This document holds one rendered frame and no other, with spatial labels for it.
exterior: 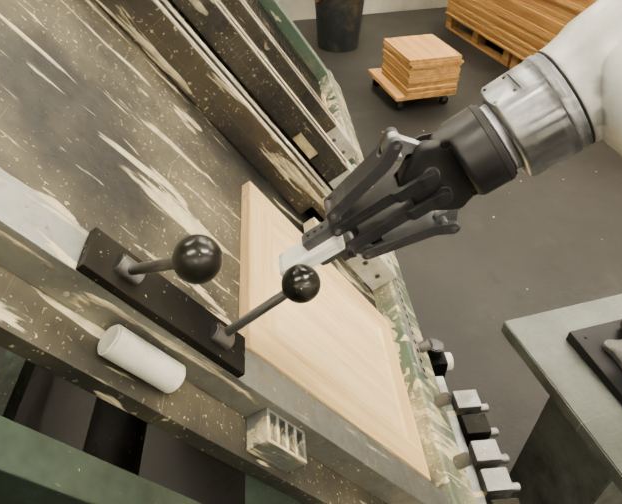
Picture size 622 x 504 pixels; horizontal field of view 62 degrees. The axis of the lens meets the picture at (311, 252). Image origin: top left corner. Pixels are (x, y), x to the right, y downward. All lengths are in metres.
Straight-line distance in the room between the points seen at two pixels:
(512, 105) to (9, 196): 0.40
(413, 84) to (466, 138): 3.71
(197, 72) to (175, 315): 0.55
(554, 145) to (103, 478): 0.47
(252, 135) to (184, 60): 0.18
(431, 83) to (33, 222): 3.90
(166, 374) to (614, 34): 0.45
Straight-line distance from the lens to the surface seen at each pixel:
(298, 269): 0.48
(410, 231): 0.51
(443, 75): 4.23
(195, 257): 0.38
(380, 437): 0.87
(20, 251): 0.46
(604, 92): 0.45
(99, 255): 0.47
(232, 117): 0.98
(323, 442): 0.67
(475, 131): 0.45
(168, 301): 0.50
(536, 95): 0.45
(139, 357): 0.48
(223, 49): 1.29
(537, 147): 0.45
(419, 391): 1.08
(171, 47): 0.94
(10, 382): 2.25
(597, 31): 0.47
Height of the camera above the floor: 1.78
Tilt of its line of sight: 40 degrees down
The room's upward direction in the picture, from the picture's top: straight up
